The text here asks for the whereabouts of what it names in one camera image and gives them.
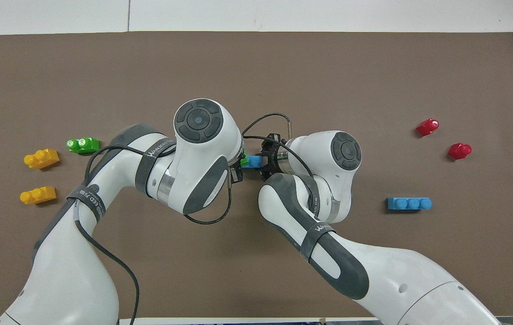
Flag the black right arm gripper cable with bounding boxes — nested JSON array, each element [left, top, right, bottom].
[[242, 113, 316, 181]]

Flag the red one-stud toy brick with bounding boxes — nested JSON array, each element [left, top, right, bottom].
[[416, 119, 439, 137], [447, 143, 472, 160]]

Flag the black arm gripper cable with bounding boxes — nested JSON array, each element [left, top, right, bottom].
[[242, 113, 316, 181], [75, 144, 233, 325]]

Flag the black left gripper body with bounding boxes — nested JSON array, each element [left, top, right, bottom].
[[228, 163, 245, 184]]

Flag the yellow two-stud toy brick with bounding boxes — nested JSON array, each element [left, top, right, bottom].
[[23, 149, 61, 170], [20, 186, 57, 205]]

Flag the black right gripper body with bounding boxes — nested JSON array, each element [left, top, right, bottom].
[[266, 132, 285, 181]]

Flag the brown paper table mat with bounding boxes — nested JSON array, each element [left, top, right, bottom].
[[0, 31, 513, 319]]

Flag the black left arm gripper cable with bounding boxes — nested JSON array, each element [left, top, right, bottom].
[[75, 144, 233, 325]]

